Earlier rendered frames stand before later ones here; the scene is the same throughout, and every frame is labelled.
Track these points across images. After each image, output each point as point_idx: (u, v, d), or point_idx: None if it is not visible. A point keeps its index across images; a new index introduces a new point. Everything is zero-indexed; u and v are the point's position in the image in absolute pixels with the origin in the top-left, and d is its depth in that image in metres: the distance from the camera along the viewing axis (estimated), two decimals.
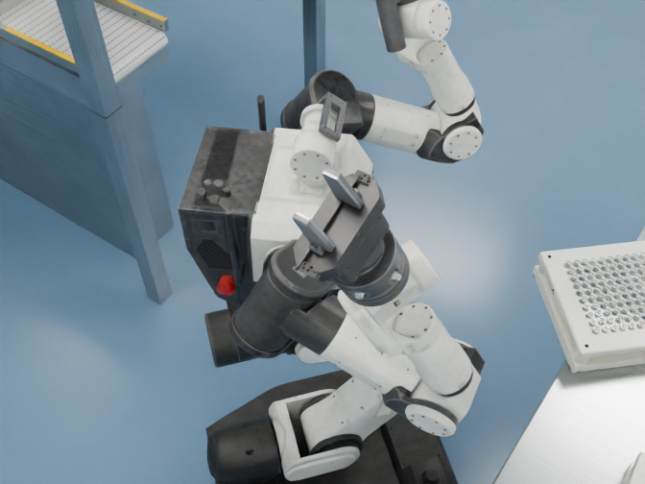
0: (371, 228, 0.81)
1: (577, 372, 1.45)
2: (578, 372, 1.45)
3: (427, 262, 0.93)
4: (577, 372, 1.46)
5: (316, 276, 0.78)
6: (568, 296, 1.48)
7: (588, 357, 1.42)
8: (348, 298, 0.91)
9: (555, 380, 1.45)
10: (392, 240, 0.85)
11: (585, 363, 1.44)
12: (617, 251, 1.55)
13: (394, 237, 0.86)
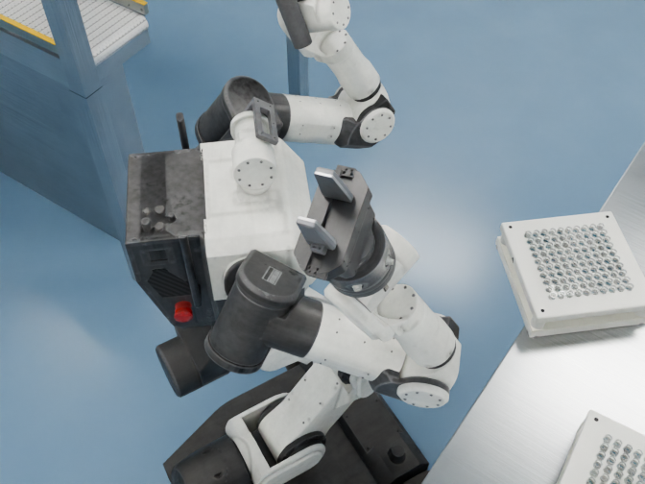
0: (364, 218, 0.82)
1: (535, 336, 1.50)
2: (536, 336, 1.50)
3: (406, 242, 0.95)
4: (535, 337, 1.51)
5: (324, 276, 0.78)
6: (527, 263, 1.53)
7: (545, 322, 1.47)
8: (342, 293, 0.91)
9: (513, 345, 1.50)
10: (378, 228, 0.86)
11: (542, 327, 1.49)
12: (576, 222, 1.60)
13: (380, 224, 0.87)
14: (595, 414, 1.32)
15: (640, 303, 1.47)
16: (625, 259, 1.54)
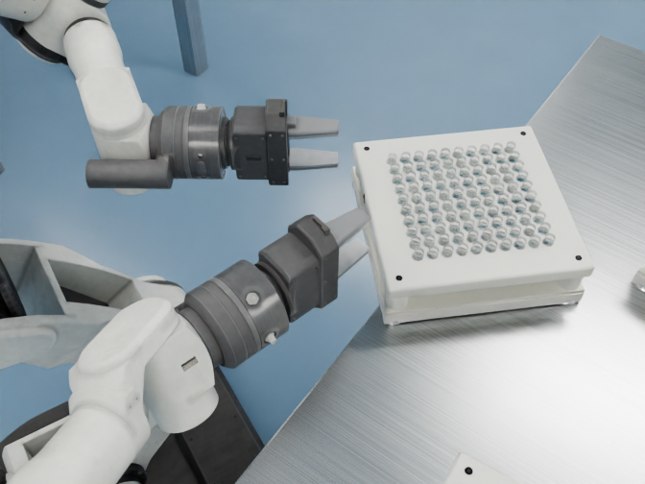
0: (317, 296, 0.80)
1: (393, 323, 0.90)
2: (394, 323, 0.90)
3: (218, 399, 0.75)
4: (394, 324, 0.91)
5: (329, 229, 0.75)
6: (384, 204, 0.93)
7: (405, 298, 0.88)
8: (201, 295, 0.73)
9: (355, 336, 0.90)
10: None
11: (403, 307, 0.89)
12: (473, 141, 1.01)
13: None
14: (467, 461, 0.73)
15: (565, 266, 0.87)
16: (546, 197, 0.94)
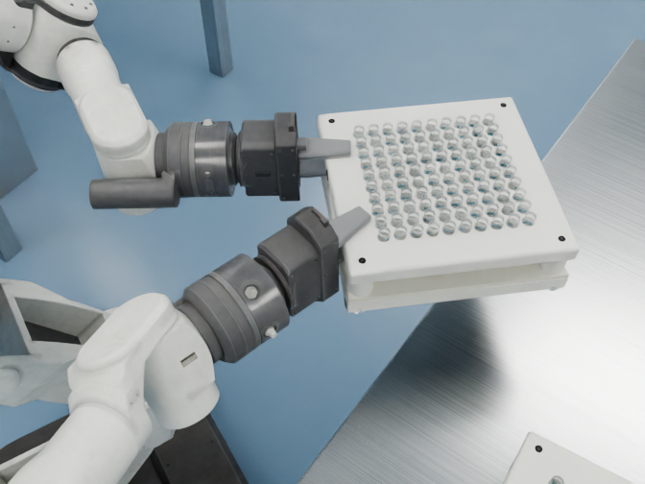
0: (318, 288, 0.79)
1: (357, 311, 0.82)
2: (359, 311, 0.82)
3: (219, 395, 0.74)
4: (358, 312, 0.82)
5: (328, 222, 0.74)
6: (348, 180, 0.85)
7: (370, 282, 0.79)
8: (199, 290, 0.72)
9: (418, 326, 0.95)
10: None
11: (369, 294, 0.81)
12: (448, 112, 0.92)
13: None
14: (537, 440, 0.78)
15: (547, 248, 0.79)
16: (527, 173, 0.86)
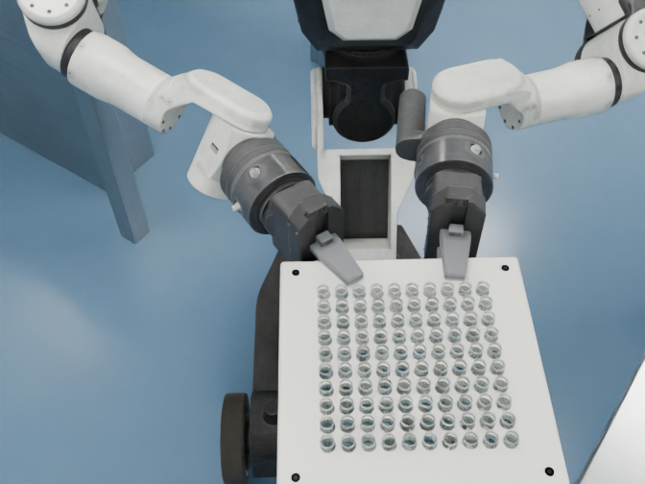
0: (288, 254, 0.82)
1: None
2: None
3: (210, 195, 0.91)
4: None
5: (308, 215, 0.75)
6: (408, 274, 0.76)
7: None
8: (263, 140, 0.85)
9: None
10: (262, 231, 0.85)
11: None
12: (527, 396, 0.68)
13: (261, 231, 0.86)
14: None
15: (283, 456, 0.65)
16: (410, 467, 0.64)
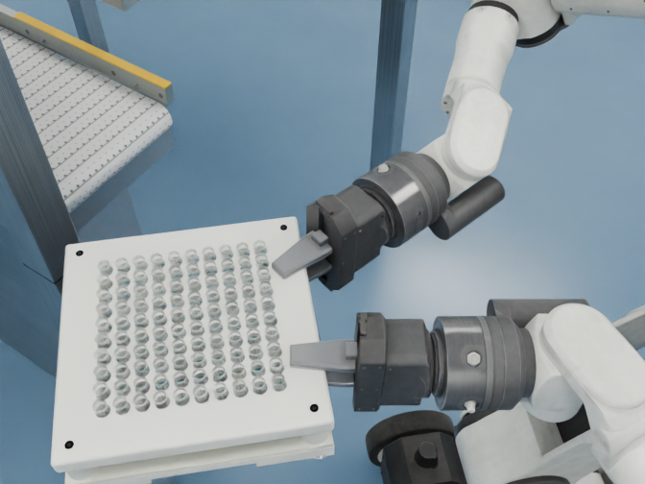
0: None
1: None
2: None
3: None
4: None
5: (316, 202, 0.76)
6: (294, 316, 0.73)
7: None
8: (428, 167, 0.82)
9: None
10: None
11: None
12: (151, 426, 0.66)
13: None
14: None
15: (98, 243, 0.79)
16: (83, 330, 0.72)
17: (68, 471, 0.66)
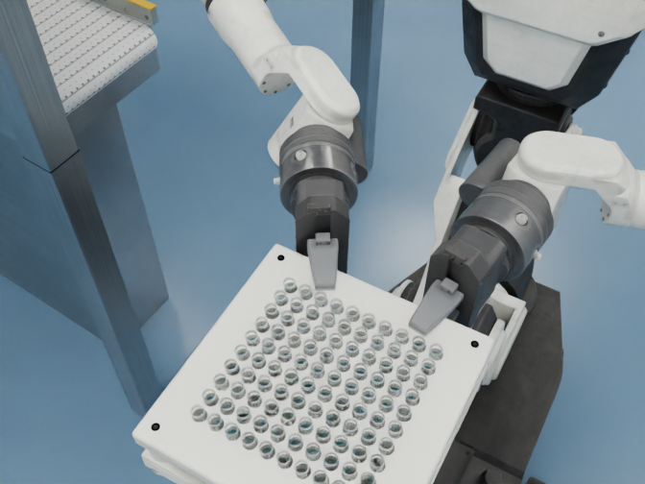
0: None
1: None
2: None
3: (277, 164, 0.94)
4: None
5: (308, 209, 0.75)
6: (378, 305, 0.74)
7: None
8: (328, 130, 0.86)
9: None
10: None
11: None
12: (405, 471, 0.64)
13: None
14: None
15: (158, 404, 0.68)
16: (253, 471, 0.64)
17: None
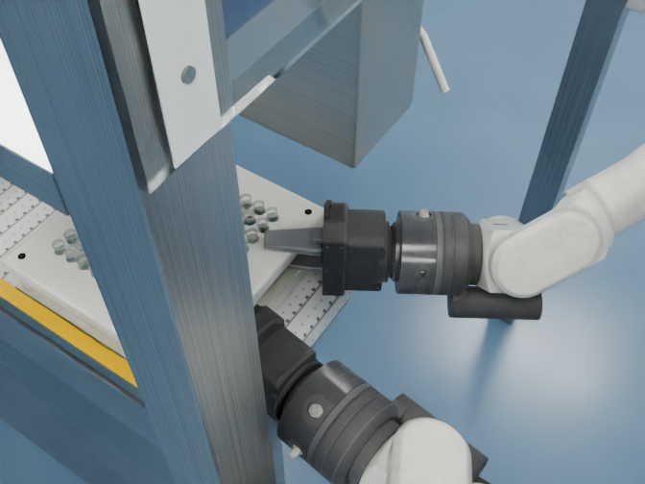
0: None
1: None
2: None
3: None
4: None
5: (325, 201, 0.76)
6: None
7: None
8: (463, 253, 0.75)
9: None
10: None
11: None
12: (73, 282, 0.76)
13: None
14: None
15: None
16: None
17: (17, 277, 0.80)
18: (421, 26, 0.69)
